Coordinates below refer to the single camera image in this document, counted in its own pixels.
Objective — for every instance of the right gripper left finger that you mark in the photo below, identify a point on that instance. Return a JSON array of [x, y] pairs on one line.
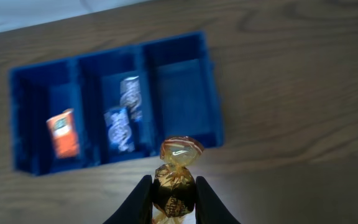
[[138, 208]]

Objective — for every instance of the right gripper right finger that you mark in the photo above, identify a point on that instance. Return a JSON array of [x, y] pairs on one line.
[[208, 208]]

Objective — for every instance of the gold candy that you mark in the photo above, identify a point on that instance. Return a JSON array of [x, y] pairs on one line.
[[174, 186]]

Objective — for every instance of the blue candy pack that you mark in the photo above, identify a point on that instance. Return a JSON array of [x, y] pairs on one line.
[[131, 93], [119, 129]]

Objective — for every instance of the orange candy box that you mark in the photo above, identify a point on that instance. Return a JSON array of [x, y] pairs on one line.
[[63, 133]]

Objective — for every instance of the blue tray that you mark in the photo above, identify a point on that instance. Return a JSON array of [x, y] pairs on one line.
[[182, 93]]

